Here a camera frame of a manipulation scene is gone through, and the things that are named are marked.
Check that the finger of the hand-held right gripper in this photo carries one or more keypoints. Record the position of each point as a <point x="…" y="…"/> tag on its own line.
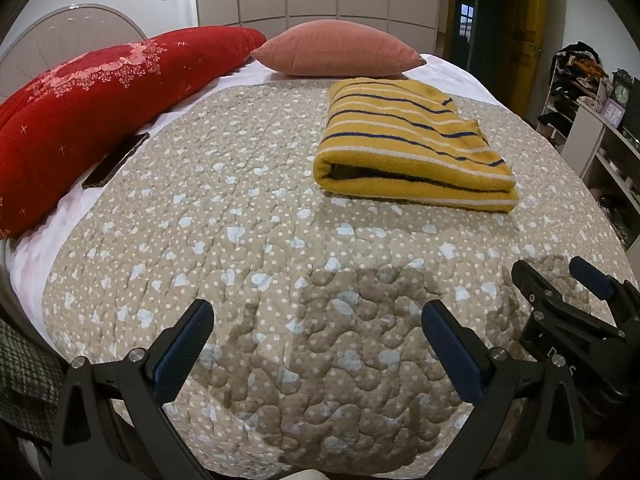
<point x="542" y="292"/>
<point x="594" y="274"/>

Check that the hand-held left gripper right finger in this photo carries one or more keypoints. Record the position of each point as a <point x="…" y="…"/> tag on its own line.
<point x="454" y="356"/>

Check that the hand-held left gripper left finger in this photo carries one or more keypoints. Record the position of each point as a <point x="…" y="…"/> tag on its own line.
<point x="181" y="356"/>

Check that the yellow striped towel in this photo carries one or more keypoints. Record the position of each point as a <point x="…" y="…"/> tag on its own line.
<point x="410" y="145"/>

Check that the pile of dark clothes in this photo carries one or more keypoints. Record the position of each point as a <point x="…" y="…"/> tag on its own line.
<point x="580" y="65"/>

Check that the white shelf unit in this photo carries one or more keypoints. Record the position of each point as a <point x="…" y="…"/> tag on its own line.
<point x="590" y="135"/>

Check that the beige dotted quilt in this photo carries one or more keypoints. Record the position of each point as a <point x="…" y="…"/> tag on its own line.
<point x="280" y="240"/>

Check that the grey checked cloth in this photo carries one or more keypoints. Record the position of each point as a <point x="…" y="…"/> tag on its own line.
<point x="25" y="370"/>

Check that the dark mantel clock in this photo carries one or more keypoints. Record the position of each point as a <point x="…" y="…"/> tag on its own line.
<point x="623" y="91"/>

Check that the black smartphone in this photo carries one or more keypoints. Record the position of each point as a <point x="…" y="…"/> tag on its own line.
<point x="116" y="160"/>

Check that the yellow wooden door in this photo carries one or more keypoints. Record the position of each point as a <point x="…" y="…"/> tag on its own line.
<point x="522" y="35"/>

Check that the red embroidered bolster pillow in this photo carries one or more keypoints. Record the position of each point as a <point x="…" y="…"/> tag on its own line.
<point x="75" y="110"/>

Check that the pink pillow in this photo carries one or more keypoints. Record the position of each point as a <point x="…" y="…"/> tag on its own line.
<point x="340" y="50"/>

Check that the round padded headboard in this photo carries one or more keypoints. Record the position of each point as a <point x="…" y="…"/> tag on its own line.
<point x="60" y="30"/>

